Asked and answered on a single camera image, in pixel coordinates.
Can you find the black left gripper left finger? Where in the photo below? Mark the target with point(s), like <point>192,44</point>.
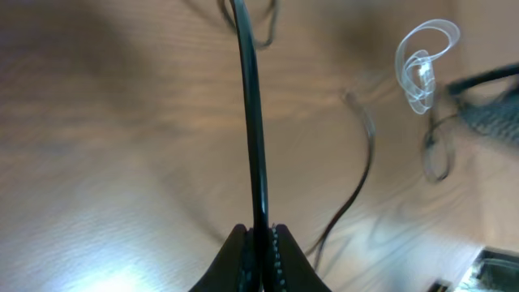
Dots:
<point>234,269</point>

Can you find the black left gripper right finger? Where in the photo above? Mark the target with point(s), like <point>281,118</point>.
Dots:
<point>285,266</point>

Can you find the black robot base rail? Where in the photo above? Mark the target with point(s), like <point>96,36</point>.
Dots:
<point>493,270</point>

